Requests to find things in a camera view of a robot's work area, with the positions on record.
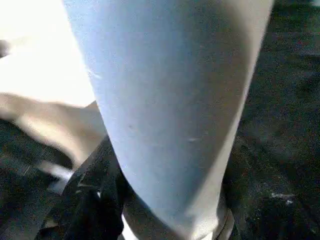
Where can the black mat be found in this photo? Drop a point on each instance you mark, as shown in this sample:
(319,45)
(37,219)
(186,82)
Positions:
(287,75)

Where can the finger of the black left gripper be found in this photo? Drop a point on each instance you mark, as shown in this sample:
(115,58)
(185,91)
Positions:
(30,160)

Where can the white plastic table leg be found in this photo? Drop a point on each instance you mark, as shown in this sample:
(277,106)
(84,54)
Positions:
(162,87)

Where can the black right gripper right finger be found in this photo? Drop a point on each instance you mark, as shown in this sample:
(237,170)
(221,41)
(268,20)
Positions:
(275,220)

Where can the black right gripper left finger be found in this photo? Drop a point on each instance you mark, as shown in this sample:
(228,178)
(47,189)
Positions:
(92,200)

